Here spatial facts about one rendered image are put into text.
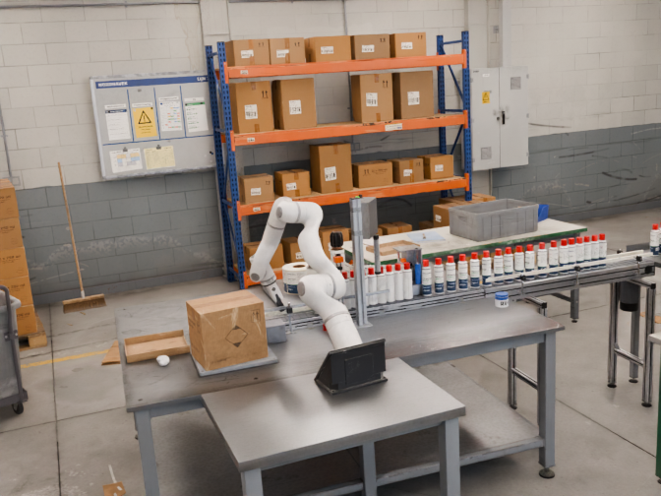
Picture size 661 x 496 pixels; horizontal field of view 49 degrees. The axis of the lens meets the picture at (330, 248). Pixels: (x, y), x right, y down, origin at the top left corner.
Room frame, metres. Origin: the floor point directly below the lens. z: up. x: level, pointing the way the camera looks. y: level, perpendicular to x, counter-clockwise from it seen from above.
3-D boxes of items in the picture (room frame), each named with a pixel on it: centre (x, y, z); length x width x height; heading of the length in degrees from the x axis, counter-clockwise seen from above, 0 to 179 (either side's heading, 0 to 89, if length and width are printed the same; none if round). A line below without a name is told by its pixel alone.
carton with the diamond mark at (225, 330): (3.22, 0.51, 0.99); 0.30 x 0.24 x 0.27; 115
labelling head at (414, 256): (3.94, -0.43, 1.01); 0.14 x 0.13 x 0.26; 107
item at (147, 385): (3.79, 0.10, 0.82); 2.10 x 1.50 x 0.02; 107
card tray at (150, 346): (3.43, 0.90, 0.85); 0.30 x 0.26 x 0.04; 107
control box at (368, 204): (3.68, -0.18, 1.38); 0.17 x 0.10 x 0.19; 162
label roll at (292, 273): (4.15, 0.19, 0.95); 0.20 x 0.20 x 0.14
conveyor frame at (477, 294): (3.73, -0.05, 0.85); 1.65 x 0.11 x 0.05; 107
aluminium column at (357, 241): (3.60, -0.14, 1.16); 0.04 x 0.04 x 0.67; 17
